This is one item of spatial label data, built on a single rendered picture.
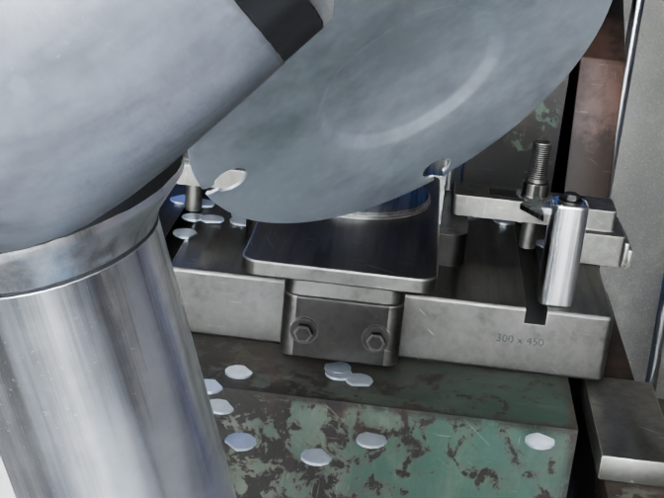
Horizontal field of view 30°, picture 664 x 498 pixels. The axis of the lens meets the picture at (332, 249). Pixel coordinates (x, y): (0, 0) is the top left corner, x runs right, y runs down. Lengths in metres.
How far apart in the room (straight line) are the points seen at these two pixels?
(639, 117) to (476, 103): 1.53
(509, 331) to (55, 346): 0.64
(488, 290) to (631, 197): 1.35
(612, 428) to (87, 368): 0.62
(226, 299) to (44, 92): 0.77
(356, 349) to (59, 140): 0.74
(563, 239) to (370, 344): 0.18
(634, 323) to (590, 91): 1.15
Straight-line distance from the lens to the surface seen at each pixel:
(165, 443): 0.47
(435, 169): 1.11
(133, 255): 0.44
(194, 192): 1.17
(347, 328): 1.01
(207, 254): 1.07
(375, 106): 0.77
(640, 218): 2.40
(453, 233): 1.09
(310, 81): 0.70
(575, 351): 1.05
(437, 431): 0.98
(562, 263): 1.03
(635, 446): 0.98
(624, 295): 2.46
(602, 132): 1.39
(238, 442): 0.90
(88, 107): 0.28
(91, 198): 0.31
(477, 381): 1.03
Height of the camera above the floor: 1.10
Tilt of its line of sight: 21 degrees down
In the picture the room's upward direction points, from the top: 5 degrees clockwise
